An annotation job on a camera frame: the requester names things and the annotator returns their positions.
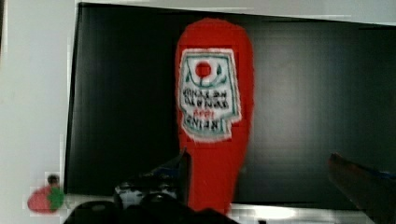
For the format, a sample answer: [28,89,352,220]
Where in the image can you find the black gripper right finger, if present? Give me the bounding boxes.
[328,153,395,224]

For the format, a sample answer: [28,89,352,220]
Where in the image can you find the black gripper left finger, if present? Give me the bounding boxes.
[113,148,191,209]

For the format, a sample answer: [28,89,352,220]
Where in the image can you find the red felt tomato toy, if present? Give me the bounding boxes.
[27,175,64,214]

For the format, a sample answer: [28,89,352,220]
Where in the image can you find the red felt ketchup bottle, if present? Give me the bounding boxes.
[175,18,254,215]

